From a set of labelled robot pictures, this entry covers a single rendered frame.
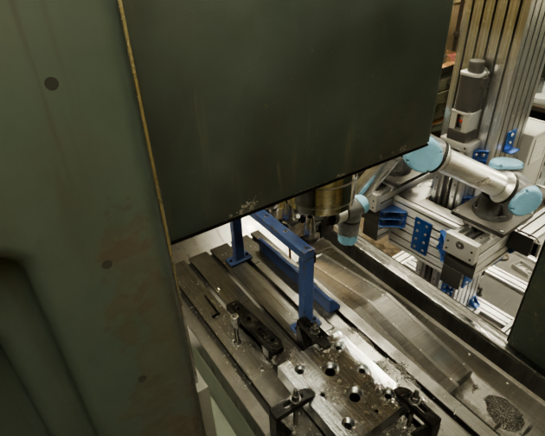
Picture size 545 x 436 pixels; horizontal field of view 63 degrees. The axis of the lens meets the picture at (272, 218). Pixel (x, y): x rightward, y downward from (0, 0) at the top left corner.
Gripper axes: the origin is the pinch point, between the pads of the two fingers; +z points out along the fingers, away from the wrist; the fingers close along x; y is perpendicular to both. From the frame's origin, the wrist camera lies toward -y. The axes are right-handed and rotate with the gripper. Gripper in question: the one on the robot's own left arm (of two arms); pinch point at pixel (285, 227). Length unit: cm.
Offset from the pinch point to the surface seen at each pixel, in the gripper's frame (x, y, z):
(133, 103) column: -65, -70, 63
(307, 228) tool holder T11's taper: -11.8, -6.2, 0.7
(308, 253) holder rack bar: -17.9, -2.7, 5.0
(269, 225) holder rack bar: 0.5, -2.8, 6.4
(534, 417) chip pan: -75, 51, -48
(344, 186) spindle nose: -39, -37, 14
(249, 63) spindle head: -43, -66, 40
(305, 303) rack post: -18.1, 17.2, 4.8
